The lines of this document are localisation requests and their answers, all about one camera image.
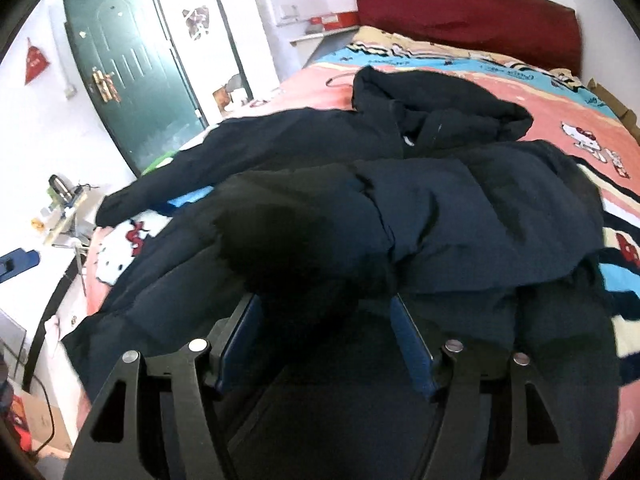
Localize green metal door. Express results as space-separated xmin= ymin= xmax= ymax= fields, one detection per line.
xmin=63 ymin=0 xmax=205 ymax=176

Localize white wall shelf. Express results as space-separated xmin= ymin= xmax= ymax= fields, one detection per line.
xmin=290 ymin=25 xmax=359 ymax=67

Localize black puffer jacket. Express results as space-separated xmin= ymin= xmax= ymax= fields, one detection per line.
xmin=63 ymin=67 xmax=620 ymax=479

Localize brown cardboard pieces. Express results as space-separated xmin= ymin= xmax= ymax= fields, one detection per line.
xmin=587 ymin=78 xmax=640 ymax=143

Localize red box on shelf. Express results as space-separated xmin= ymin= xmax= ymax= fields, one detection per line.
xmin=305 ymin=11 xmax=360 ymax=35

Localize dark red headboard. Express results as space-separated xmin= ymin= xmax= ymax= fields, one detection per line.
xmin=357 ymin=0 xmax=582 ymax=75

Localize cluttered side table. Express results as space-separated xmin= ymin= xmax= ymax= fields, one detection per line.
xmin=32 ymin=174 xmax=104 ymax=255

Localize green plastic stool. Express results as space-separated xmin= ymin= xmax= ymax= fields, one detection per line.
xmin=141 ymin=152 xmax=176 ymax=176

